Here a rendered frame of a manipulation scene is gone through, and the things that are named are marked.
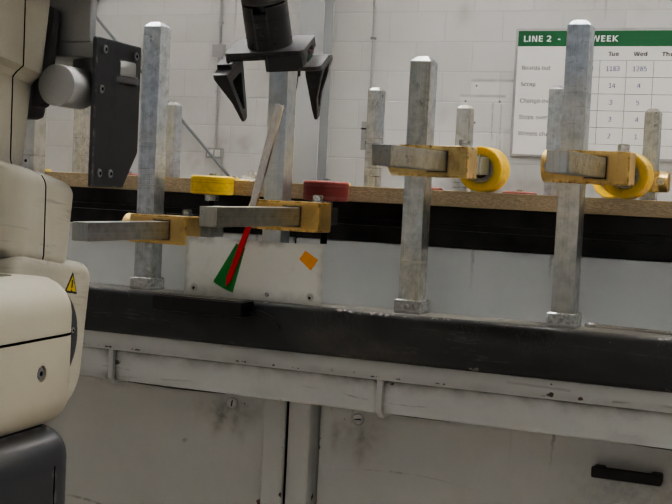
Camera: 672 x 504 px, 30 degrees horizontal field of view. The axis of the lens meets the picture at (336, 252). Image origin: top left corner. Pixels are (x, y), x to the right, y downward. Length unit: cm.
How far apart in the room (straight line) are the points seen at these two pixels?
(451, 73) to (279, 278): 755
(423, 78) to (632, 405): 60
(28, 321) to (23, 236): 29
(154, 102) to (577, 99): 74
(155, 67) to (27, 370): 128
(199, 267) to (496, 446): 61
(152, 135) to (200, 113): 823
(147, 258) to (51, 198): 91
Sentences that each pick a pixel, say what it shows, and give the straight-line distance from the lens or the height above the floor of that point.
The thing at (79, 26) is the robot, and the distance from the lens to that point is 141.
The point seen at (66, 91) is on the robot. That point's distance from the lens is 135.
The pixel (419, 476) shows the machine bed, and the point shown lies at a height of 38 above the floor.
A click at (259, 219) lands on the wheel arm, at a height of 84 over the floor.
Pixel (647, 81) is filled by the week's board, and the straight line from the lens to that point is 920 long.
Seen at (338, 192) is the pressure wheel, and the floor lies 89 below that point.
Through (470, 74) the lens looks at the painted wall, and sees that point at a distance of 954.
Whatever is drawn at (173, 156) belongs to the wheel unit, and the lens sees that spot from 348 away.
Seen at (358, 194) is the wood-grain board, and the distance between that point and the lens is 227.
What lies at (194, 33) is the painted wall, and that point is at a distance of 1055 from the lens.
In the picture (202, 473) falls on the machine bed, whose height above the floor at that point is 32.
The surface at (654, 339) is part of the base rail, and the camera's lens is 190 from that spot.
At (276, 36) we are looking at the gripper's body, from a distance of 156.
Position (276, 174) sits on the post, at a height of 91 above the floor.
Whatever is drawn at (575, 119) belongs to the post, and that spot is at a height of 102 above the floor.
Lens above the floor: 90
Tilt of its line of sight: 3 degrees down
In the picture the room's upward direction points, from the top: 3 degrees clockwise
